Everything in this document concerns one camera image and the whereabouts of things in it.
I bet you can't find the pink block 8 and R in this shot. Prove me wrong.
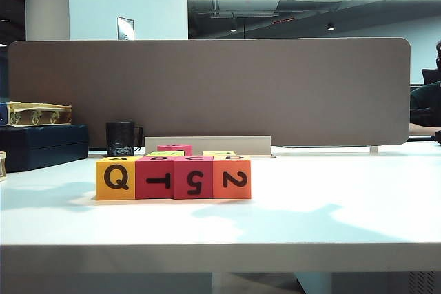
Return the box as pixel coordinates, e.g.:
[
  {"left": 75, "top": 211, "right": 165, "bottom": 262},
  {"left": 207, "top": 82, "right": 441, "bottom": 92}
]
[{"left": 157, "top": 144, "right": 193, "bottom": 157}]

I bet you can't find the pink block letter T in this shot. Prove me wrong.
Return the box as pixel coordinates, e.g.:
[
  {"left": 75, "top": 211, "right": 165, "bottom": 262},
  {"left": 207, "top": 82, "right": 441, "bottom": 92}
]
[{"left": 134, "top": 155, "right": 176, "bottom": 200}]

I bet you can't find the pink block number 5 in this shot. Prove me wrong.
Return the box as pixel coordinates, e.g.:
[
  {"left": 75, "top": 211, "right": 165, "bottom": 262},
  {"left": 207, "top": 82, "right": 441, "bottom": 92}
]
[{"left": 173, "top": 155, "right": 215, "bottom": 200}]

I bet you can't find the yellow block letter Q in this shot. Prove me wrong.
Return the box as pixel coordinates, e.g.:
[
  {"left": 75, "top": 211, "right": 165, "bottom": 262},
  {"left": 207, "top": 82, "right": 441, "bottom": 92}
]
[{"left": 95, "top": 156, "right": 137, "bottom": 201}]

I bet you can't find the orange block number 2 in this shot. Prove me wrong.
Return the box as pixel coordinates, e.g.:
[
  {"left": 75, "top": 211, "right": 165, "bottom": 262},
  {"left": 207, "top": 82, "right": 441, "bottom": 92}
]
[{"left": 212, "top": 154, "right": 252, "bottom": 200}]

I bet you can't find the brown desk divider panel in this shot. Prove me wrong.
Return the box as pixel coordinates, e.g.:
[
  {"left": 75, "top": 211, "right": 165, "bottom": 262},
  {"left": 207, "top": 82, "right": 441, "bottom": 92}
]
[{"left": 8, "top": 37, "right": 411, "bottom": 147}]

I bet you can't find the gold ornate box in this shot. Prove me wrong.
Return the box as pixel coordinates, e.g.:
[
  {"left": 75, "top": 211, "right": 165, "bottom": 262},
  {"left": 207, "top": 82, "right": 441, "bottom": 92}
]
[{"left": 6, "top": 101, "right": 73, "bottom": 127}]

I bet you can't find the black mug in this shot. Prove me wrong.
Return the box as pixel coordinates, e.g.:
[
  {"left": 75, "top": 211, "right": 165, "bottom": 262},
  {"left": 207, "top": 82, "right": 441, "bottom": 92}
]
[{"left": 105, "top": 121, "right": 143, "bottom": 158}]

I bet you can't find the black office chair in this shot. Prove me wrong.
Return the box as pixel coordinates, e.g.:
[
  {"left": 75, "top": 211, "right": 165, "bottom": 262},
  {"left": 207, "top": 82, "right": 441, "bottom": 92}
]
[{"left": 422, "top": 68, "right": 438, "bottom": 85}]

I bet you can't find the dark blue case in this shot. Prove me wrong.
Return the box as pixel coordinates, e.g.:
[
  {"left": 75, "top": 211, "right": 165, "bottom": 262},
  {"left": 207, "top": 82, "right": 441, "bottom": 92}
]
[{"left": 0, "top": 124, "right": 90, "bottom": 174}]

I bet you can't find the person in dark green shirt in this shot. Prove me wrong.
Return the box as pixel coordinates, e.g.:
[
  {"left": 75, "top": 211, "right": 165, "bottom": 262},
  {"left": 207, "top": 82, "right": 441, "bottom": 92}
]
[{"left": 409, "top": 39, "right": 441, "bottom": 127}]

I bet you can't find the grey vented cabinet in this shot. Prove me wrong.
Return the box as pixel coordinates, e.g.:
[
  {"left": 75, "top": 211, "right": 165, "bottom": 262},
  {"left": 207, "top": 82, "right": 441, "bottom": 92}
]
[{"left": 330, "top": 272, "right": 441, "bottom": 294}]

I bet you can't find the grey ceiling air duct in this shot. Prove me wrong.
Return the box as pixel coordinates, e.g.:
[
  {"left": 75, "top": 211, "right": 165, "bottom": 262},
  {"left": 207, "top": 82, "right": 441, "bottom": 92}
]
[{"left": 187, "top": 0, "right": 280, "bottom": 19}]

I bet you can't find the silver wall plate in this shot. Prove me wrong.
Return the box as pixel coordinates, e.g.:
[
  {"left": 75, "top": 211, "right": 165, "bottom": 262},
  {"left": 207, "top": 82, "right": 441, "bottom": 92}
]
[{"left": 116, "top": 16, "right": 135, "bottom": 41}]

